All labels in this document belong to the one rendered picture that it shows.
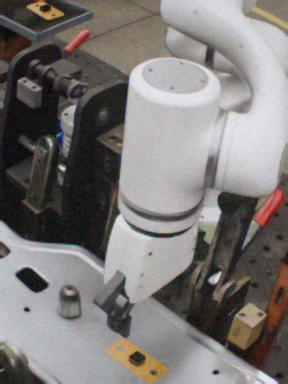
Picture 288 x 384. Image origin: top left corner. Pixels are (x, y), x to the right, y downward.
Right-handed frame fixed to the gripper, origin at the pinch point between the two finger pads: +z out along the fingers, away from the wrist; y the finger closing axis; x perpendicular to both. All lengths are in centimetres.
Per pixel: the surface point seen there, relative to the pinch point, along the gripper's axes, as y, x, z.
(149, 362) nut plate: -0.9, 1.2, 11.6
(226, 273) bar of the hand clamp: -13.5, 1.7, 2.6
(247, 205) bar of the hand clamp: -15.0, 1.6, -8.0
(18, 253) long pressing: -1.8, -25.5, 11.8
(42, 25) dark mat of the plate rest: -31, -54, -4
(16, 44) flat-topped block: -33, -65, 5
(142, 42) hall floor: -193, -168, 112
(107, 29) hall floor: -190, -188, 112
